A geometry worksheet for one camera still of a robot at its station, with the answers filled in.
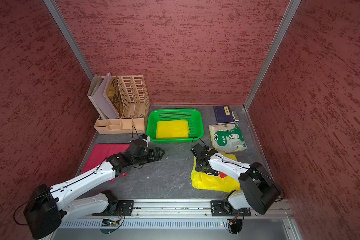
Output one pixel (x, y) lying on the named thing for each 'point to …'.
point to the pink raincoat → (100, 151)
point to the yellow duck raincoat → (225, 183)
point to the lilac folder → (103, 105)
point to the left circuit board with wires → (106, 222)
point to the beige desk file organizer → (134, 97)
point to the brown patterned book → (115, 96)
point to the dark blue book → (223, 114)
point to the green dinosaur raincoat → (227, 138)
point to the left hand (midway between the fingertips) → (158, 156)
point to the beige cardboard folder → (94, 84)
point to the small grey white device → (235, 116)
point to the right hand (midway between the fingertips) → (202, 171)
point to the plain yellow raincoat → (169, 129)
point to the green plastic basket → (195, 116)
